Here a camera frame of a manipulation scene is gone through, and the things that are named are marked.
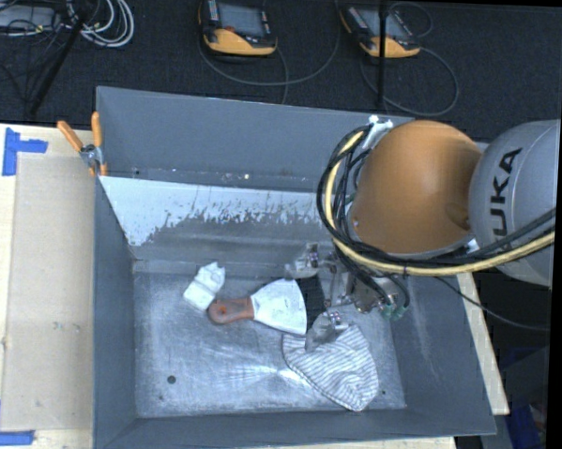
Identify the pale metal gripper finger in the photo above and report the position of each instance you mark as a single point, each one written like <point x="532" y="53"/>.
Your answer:
<point x="311" y="258"/>
<point x="324" y="331"/>

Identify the white striped cloth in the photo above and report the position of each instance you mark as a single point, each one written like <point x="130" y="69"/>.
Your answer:
<point x="339" y="372"/>

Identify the white crumpled lump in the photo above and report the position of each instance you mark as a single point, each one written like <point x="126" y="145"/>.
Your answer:
<point x="202" y="287"/>

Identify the grey metal bin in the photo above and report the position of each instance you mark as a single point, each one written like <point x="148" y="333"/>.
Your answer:
<point x="217" y="366"/>

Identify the pale brown flat board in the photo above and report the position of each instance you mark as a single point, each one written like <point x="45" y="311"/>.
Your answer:
<point x="47" y="300"/>

